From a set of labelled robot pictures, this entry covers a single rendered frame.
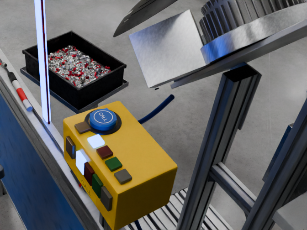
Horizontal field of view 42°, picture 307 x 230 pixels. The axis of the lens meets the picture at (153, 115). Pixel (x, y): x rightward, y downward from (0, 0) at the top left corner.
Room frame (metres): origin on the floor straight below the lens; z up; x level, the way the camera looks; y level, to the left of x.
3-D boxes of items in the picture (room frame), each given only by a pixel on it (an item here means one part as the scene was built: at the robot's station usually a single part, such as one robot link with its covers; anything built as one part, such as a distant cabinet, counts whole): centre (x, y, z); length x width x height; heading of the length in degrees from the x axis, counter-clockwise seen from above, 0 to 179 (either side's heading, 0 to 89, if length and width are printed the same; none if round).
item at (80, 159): (0.38, 0.09, 1.04); 0.02 x 0.01 x 0.03; 41
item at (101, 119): (0.44, 0.07, 1.08); 0.04 x 0.04 x 0.02
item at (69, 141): (0.40, 0.11, 1.04); 0.02 x 0.01 x 0.03; 41
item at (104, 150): (0.37, 0.06, 1.08); 0.02 x 0.02 x 0.01; 41
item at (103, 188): (0.32, 0.04, 1.04); 0.02 x 0.01 x 0.03; 41
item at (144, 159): (0.40, 0.04, 1.02); 0.16 x 0.10 x 0.11; 41
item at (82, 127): (0.41, 0.10, 1.08); 0.02 x 0.02 x 0.01; 41
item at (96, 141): (0.39, 0.07, 1.08); 0.02 x 0.02 x 0.01; 41
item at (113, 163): (0.36, 0.04, 1.08); 0.02 x 0.02 x 0.01; 41
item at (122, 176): (0.34, 0.03, 1.08); 0.02 x 0.02 x 0.01; 41
